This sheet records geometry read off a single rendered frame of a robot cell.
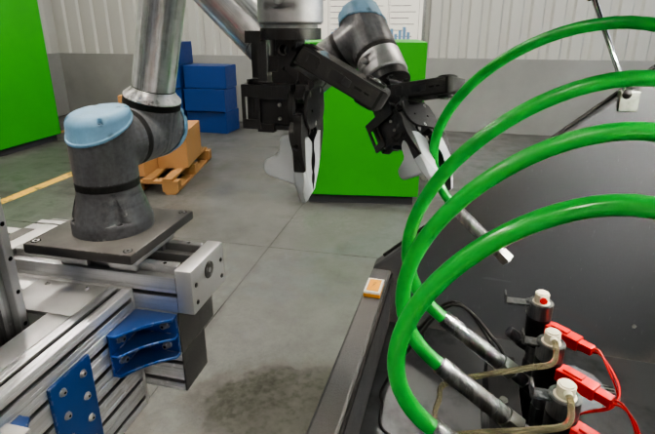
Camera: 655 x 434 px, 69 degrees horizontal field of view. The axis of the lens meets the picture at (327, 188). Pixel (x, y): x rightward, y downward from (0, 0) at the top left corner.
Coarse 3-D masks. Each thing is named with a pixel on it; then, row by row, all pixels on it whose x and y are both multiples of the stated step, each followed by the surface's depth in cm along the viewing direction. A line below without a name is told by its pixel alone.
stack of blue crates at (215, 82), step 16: (192, 64) 661; (208, 64) 661; (224, 64) 661; (176, 80) 653; (192, 80) 652; (208, 80) 648; (224, 80) 644; (192, 96) 656; (208, 96) 651; (224, 96) 646; (192, 112) 669; (208, 112) 662; (224, 112) 656; (208, 128) 670; (224, 128) 663
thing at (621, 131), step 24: (552, 144) 36; (576, 144) 36; (504, 168) 38; (456, 192) 40; (480, 192) 39; (432, 240) 42; (408, 264) 43; (408, 288) 43; (432, 360) 45; (456, 384) 45; (480, 384) 46; (480, 408) 45; (504, 408) 45
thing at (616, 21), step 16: (624, 16) 52; (544, 32) 57; (560, 32) 55; (576, 32) 55; (512, 48) 59; (528, 48) 58; (496, 64) 61; (480, 80) 63; (464, 96) 65; (448, 112) 66; (432, 144) 69; (448, 192) 70
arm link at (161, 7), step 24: (144, 0) 89; (168, 0) 89; (144, 24) 90; (168, 24) 91; (144, 48) 92; (168, 48) 93; (144, 72) 94; (168, 72) 95; (144, 96) 95; (168, 96) 97; (168, 120) 98; (168, 144) 101
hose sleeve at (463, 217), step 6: (462, 210) 69; (456, 216) 69; (462, 216) 69; (468, 216) 69; (462, 222) 69; (468, 222) 68; (474, 222) 68; (468, 228) 69; (474, 228) 68; (480, 228) 68; (474, 234) 68; (480, 234) 68; (498, 252) 67
